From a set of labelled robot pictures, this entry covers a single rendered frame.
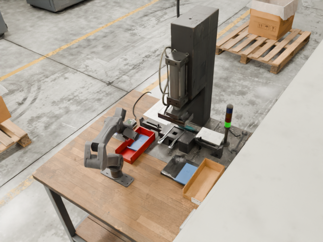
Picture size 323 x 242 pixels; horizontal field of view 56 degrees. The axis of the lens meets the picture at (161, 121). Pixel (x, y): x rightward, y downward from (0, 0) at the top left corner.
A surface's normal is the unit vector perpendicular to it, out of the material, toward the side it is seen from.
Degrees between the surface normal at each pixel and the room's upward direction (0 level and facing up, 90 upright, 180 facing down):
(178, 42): 90
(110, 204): 0
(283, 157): 0
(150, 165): 0
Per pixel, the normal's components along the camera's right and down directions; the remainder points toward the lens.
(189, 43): -0.55, 0.56
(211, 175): -0.04, -0.76
